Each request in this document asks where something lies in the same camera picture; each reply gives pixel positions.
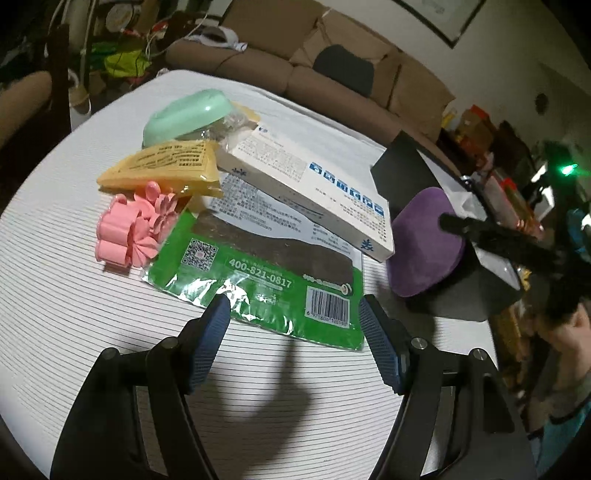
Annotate framed wall picture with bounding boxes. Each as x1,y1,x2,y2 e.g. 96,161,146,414
397,0,488,49

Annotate green seaweed packet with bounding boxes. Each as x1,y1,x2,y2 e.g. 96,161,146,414
140,173,368,352

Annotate dark sofa cushion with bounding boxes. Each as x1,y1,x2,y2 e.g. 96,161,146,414
314,45,376,97

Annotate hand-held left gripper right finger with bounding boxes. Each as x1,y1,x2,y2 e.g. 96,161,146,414
358,295,533,480

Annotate neon green bag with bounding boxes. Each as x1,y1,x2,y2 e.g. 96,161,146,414
90,41,153,77

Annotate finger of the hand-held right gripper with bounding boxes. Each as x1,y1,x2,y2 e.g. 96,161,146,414
438,211,561,273

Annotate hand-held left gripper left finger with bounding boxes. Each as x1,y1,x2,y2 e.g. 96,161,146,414
51,294,232,480

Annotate small pink flower cutter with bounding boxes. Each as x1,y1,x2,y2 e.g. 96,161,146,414
139,181,191,245

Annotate yellow and red packages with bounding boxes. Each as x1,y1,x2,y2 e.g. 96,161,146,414
442,105,498,145

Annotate brown sofa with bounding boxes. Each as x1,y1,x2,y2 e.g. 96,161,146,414
165,0,458,139

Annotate yellow printed packet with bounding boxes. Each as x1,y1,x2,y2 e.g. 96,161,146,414
96,140,225,199

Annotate white medicine box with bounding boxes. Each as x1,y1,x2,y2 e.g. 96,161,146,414
216,124,397,263

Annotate person's right forearm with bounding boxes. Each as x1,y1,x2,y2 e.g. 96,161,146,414
524,300,591,428

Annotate mint green soap dish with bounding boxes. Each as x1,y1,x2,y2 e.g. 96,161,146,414
142,89,236,149

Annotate black container box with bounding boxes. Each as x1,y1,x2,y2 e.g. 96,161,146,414
370,130,522,322

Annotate clear plastic bag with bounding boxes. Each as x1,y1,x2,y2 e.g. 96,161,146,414
203,102,259,145

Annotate person's teal clothing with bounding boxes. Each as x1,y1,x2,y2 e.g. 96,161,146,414
542,411,591,480

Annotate dark wooden chair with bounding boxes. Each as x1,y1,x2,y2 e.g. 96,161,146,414
0,23,71,153

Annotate large pink flower cutter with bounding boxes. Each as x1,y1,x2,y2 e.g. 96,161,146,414
95,194,160,273

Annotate purple sponge pad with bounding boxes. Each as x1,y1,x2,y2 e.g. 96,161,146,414
385,186,466,297

